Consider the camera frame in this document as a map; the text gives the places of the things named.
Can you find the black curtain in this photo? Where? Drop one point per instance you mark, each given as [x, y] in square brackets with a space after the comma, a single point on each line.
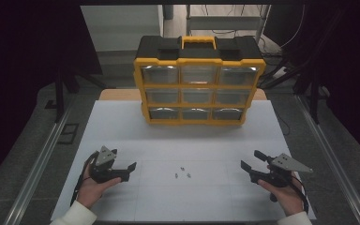
[28, 62]
[350, 78]

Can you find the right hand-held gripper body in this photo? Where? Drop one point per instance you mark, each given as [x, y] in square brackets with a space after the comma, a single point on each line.
[289, 164]

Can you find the white power strip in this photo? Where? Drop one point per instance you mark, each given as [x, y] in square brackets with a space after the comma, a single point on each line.
[279, 72]

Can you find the person's right hand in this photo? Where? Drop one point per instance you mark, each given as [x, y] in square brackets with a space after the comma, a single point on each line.
[286, 197]

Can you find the clear plastic organizer drawer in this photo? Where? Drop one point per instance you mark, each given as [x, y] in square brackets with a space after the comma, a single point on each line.
[239, 76]

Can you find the grey metal table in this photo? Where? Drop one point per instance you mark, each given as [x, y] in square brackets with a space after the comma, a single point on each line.
[225, 22]

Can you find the black metal stand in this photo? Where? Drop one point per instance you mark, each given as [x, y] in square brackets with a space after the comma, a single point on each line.
[314, 100]
[59, 93]

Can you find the aluminium frame rail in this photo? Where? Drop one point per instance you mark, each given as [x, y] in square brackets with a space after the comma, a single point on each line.
[37, 168]
[331, 156]

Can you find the small black floor plate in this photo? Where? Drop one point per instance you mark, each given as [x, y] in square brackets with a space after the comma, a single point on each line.
[50, 104]

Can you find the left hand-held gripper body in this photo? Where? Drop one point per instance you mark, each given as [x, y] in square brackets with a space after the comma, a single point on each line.
[104, 156]

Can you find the yellow black organizer cabinet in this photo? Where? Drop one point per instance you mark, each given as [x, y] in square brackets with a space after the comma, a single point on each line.
[159, 47]

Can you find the person's left hand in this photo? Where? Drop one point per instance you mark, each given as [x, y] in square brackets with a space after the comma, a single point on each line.
[90, 190]

